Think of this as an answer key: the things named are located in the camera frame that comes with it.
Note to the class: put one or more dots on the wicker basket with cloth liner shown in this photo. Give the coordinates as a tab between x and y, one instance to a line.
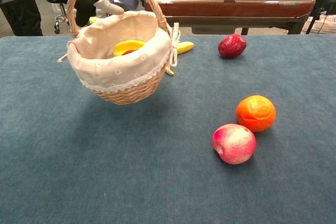
120	74

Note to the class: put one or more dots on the orange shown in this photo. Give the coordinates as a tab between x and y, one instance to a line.
256	113

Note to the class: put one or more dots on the yellow toy fruit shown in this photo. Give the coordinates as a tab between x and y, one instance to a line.
128	45

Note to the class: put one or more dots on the small red toy fruit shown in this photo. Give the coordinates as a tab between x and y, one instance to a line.
130	52

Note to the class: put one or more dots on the black chrome rolling stool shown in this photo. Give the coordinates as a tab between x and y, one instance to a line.
61	18

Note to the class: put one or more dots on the standing person in black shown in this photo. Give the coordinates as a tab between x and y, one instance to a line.
21	16

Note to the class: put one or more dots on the yellow toy banana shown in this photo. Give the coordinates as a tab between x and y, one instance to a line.
186	47

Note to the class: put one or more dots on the brown mahjong table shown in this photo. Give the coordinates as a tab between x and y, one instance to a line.
223	7

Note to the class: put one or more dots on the dark red toy apple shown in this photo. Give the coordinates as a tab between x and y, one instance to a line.
232	46

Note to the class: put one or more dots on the blue tablecloth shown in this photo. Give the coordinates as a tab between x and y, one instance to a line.
131	169

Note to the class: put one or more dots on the pink toy peach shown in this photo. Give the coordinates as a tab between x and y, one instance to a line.
233	144

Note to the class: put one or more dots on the black tripod stand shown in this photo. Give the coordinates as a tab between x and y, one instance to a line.
319	6

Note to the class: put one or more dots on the white plastic crate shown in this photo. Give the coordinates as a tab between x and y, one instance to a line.
325	27

